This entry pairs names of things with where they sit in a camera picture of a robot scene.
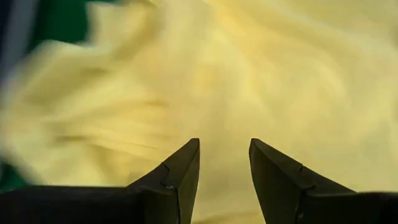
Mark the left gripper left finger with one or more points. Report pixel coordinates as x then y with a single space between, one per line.
174 193

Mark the yellow garment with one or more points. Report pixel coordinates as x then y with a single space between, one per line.
248 77

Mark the green table mat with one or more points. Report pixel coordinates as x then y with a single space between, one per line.
59 21

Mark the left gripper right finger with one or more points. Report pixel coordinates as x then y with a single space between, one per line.
289 193

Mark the navy white striped laundry basket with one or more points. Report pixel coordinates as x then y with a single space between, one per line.
15 31

